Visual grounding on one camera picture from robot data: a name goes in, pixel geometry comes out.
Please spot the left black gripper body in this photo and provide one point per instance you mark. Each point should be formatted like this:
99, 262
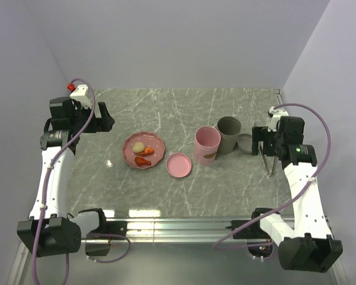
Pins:
82, 116

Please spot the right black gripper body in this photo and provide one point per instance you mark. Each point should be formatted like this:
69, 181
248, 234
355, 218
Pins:
275, 138

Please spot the metal kitchen tongs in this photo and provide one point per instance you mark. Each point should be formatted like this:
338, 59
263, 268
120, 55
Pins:
268, 162

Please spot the beige round bun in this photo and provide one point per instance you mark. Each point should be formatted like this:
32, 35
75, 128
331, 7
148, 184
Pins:
138, 147

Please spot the orange carrot piece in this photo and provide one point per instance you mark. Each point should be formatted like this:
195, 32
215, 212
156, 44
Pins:
146, 152

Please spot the pink round lid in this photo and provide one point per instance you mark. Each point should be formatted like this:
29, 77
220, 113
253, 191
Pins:
178, 165

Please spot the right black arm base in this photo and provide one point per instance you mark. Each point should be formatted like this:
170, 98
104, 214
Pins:
266, 247

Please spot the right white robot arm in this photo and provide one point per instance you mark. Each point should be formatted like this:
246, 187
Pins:
309, 245

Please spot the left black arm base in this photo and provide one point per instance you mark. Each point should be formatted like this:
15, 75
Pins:
108, 242

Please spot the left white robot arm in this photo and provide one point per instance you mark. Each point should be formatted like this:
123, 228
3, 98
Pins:
48, 231

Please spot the grey cylindrical lunch container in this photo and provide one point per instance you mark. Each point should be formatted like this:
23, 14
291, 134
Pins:
229, 128

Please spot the pink cylindrical lunch container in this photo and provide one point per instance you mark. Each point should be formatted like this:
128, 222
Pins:
206, 142

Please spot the grey round lid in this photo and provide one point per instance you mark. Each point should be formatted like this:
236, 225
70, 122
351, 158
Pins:
244, 143

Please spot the pink scalloped dotted plate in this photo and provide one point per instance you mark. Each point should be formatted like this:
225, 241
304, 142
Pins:
150, 139

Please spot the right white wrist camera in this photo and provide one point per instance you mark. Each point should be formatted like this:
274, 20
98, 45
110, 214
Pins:
275, 114

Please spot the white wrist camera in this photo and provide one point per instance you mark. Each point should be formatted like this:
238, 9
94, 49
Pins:
80, 95
275, 114

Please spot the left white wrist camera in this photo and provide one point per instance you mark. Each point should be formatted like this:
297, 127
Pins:
80, 95

